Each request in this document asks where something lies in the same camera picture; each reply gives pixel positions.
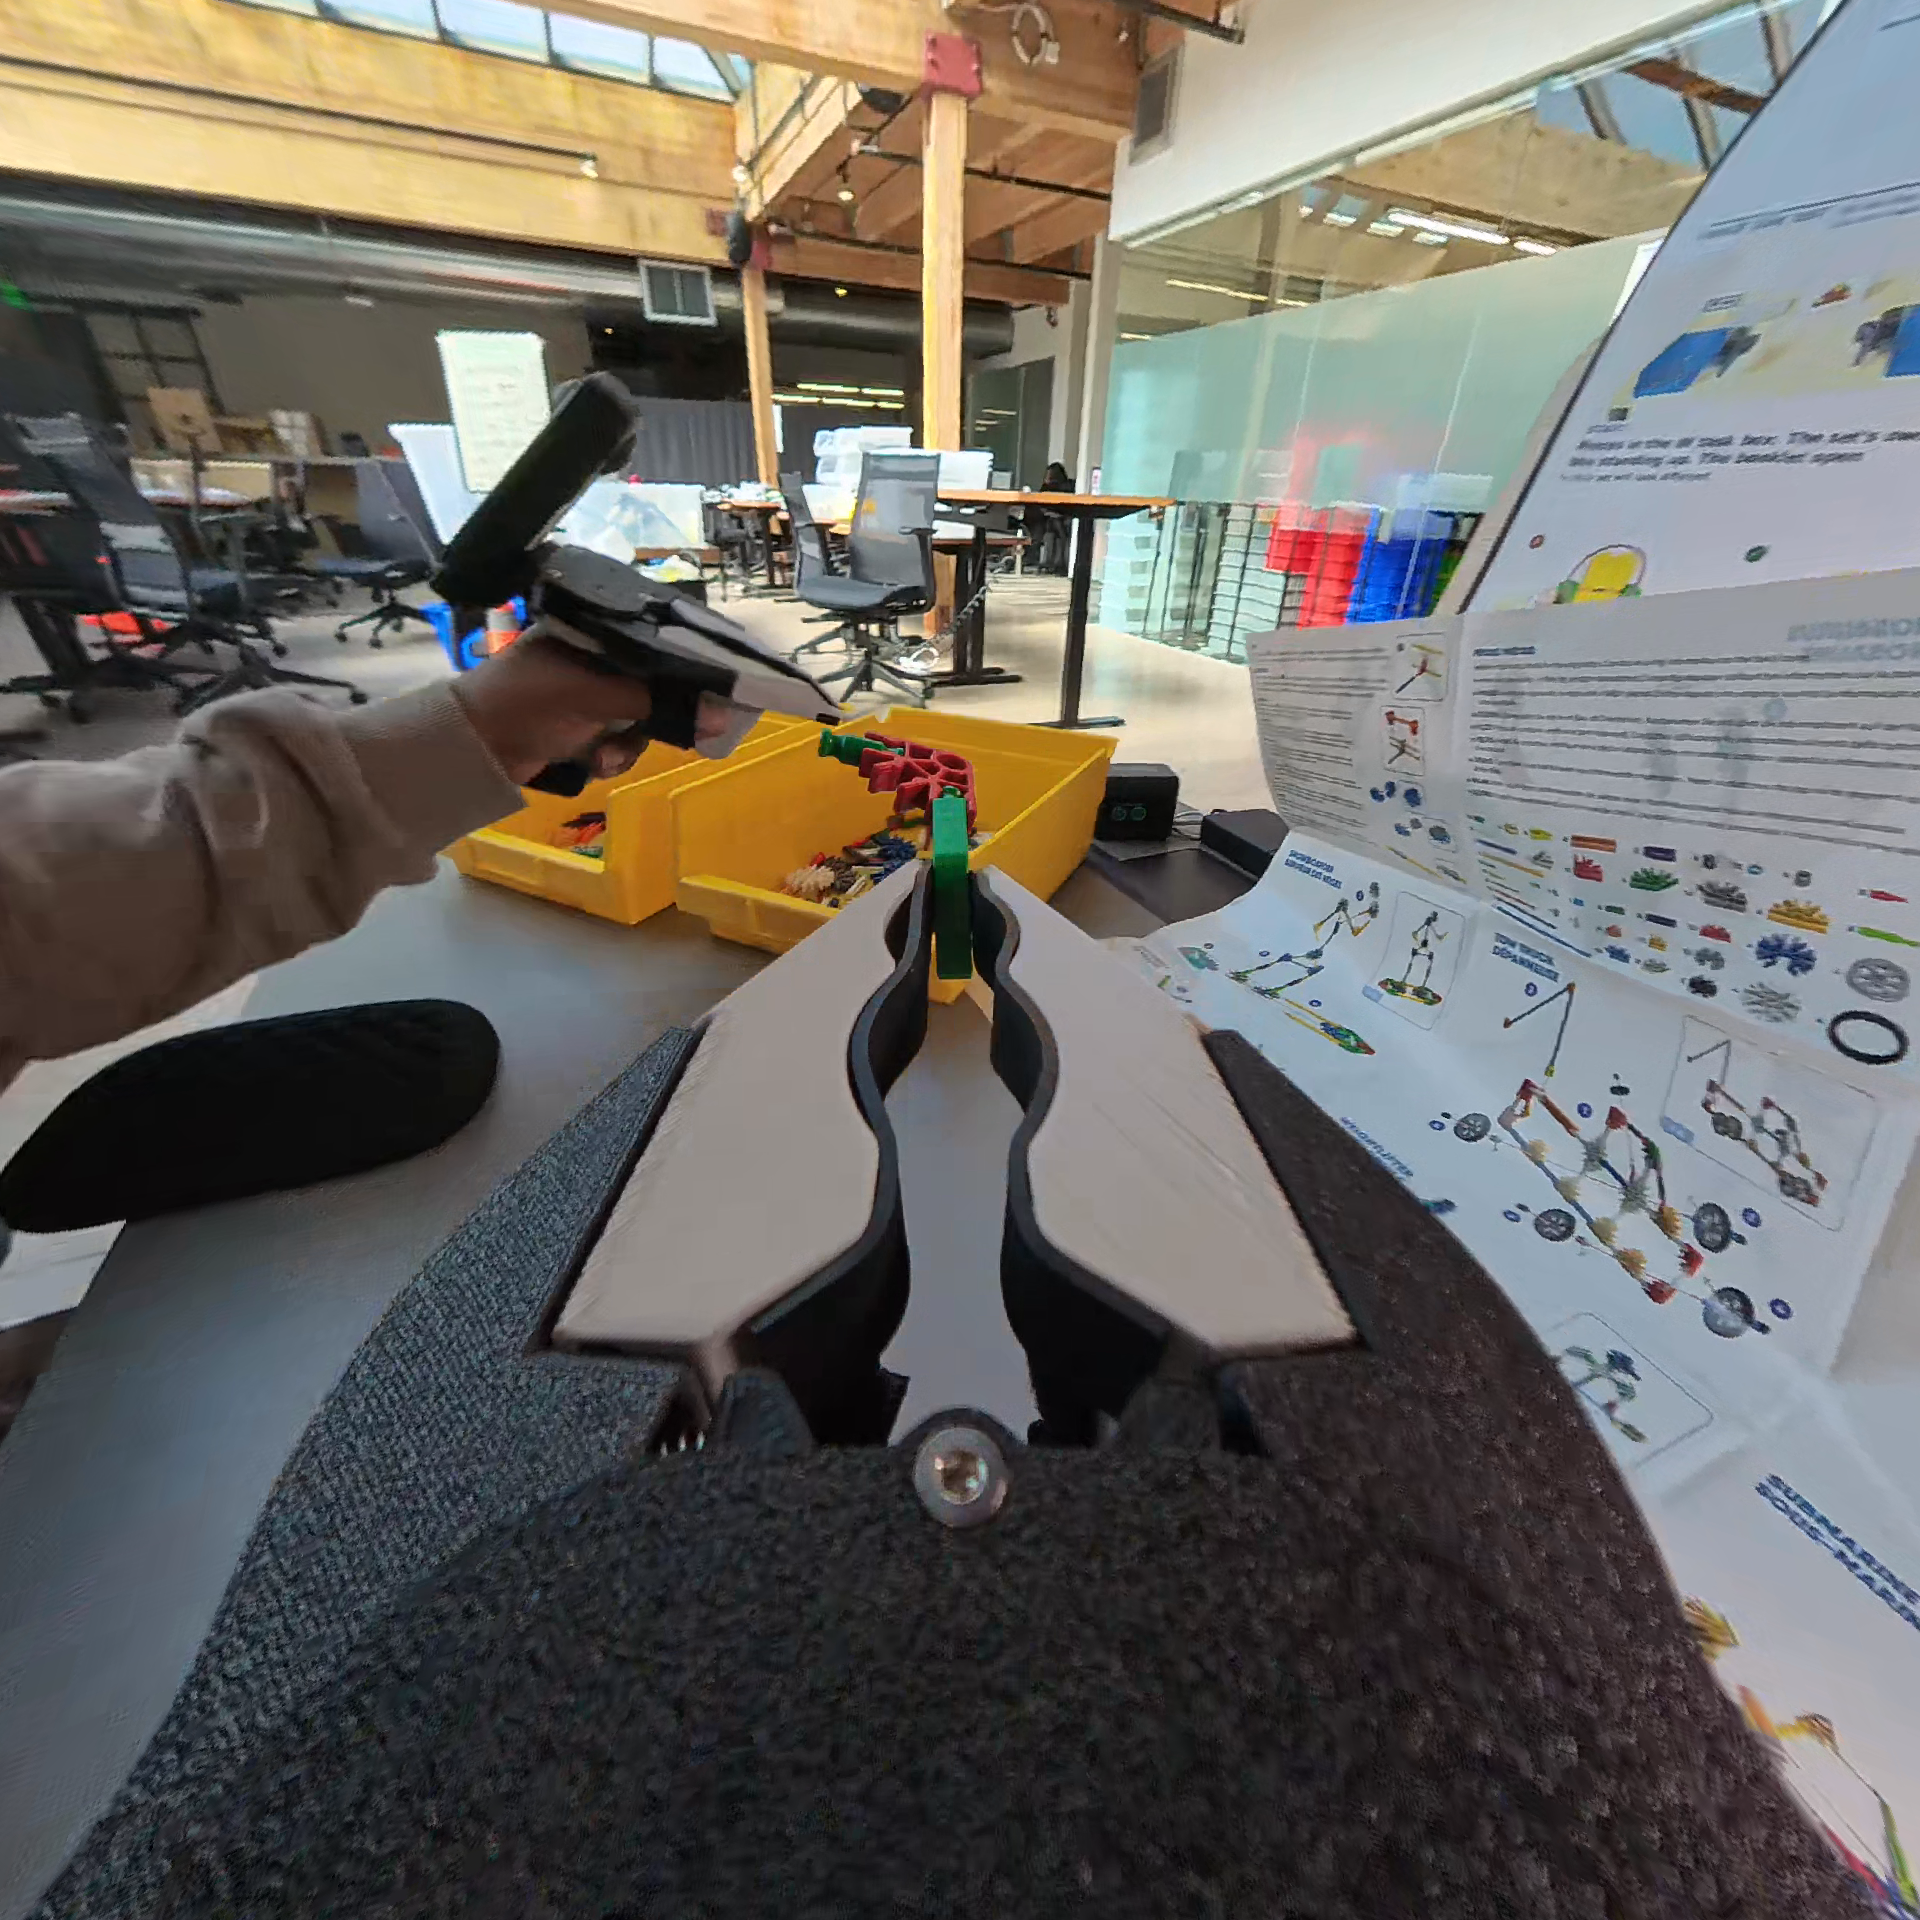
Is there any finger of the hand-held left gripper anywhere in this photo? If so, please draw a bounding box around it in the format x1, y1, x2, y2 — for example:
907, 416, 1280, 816
640, 590, 847, 731

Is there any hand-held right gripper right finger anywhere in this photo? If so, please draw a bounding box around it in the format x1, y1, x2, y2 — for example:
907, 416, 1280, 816
976, 870, 1360, 1416

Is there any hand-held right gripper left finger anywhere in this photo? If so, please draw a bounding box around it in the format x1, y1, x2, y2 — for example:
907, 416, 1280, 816
555, 864, 942, 1416

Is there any red toy connector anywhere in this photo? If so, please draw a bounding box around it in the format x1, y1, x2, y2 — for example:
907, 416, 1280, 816
854, 736, 981, 830

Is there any yellow bin with toy pieces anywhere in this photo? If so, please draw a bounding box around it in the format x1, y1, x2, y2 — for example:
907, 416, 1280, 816
671, 705, 1115, 955

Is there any person's left forearm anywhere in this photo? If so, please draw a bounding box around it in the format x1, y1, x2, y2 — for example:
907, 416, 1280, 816
0, 678, 528, 1088

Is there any grey desk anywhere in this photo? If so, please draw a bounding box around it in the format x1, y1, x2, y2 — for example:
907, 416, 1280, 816
0, 834, 1292, 1877

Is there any person's left hand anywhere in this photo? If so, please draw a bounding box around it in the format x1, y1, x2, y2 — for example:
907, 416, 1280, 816
451, 624, 698, 793

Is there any whiteboard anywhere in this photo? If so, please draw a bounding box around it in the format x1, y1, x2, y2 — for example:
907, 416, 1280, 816
436, 331, 557, 496

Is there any yellow bin with toy wheels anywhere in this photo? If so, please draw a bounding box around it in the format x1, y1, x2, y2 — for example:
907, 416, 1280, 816
451, 719, 818, 925

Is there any wooden office table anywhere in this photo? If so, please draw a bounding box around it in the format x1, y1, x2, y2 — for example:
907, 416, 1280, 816
925, 487, 1166, 733

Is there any black flat device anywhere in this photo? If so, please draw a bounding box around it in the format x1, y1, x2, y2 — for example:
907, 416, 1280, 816
1195, 805, 1299, 883

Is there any black box device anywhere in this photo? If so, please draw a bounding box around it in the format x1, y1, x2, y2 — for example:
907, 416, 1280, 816
1093, 758, 1183, 849

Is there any black office chair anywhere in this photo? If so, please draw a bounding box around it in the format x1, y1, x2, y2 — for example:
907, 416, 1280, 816
0, 416, 368, 721

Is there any wooden pillar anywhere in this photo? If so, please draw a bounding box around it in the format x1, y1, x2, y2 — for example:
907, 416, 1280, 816
917, 31, 981, 633

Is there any black textured armrest pad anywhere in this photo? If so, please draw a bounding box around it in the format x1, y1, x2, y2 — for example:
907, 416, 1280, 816
0, 997, 506, 1234

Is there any toy instruction poster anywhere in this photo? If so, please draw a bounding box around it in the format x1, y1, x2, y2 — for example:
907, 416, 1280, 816
1127, 563, 1920, 1920

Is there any red and blue bin shelf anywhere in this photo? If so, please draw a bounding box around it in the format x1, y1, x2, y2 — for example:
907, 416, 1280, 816
1261, 496, 1479, 638

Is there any upright printed instruction sheet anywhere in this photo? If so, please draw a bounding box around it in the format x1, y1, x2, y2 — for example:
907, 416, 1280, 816
1464, 0, 1920, 626

